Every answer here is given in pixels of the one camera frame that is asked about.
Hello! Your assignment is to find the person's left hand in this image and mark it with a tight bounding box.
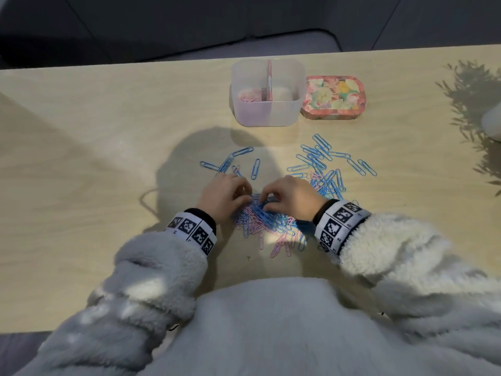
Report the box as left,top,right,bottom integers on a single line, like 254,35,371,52
197,172,253,226

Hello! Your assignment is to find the person's right hand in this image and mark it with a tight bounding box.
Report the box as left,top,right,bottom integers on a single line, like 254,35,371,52
260,175,329,224

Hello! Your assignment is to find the cluster of blue paper clips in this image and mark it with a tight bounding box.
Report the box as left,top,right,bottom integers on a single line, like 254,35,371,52
199,146,261,181
287,133,378,200

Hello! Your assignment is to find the translucent divided plastic box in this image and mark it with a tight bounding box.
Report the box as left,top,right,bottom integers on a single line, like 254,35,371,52
230,58,307,127

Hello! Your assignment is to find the heap of pink paper clips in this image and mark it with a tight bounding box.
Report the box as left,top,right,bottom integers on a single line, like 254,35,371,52
239,88,269,104

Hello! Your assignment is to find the person's right forearm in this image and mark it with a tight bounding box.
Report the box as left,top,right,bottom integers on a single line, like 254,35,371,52
338,213,501,376

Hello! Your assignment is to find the person's left forearm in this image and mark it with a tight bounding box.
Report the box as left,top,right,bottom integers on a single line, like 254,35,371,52
11,230,208,376

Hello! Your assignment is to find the person's white fleece torso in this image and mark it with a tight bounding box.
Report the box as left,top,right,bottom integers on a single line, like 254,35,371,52
145,277,501,376

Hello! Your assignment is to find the left wrist marker band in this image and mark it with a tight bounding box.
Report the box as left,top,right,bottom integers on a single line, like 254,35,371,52
165,208,217,256

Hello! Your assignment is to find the wrist marker band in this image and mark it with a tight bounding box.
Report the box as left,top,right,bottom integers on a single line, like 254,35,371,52
165,208,217,256
313,199,373,256

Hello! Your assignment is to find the right wrist marker band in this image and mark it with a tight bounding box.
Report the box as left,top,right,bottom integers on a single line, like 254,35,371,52
313,199,373,256

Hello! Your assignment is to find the pink floral tin lid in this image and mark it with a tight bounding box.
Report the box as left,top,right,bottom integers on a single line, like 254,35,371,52
300,76,366,121

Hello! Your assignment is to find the grey high-back sofa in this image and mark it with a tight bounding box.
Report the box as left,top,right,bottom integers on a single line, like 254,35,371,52
0,0,501,70

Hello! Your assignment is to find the green plant in white pot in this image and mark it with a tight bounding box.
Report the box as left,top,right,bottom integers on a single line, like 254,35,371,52
481,101,501,142

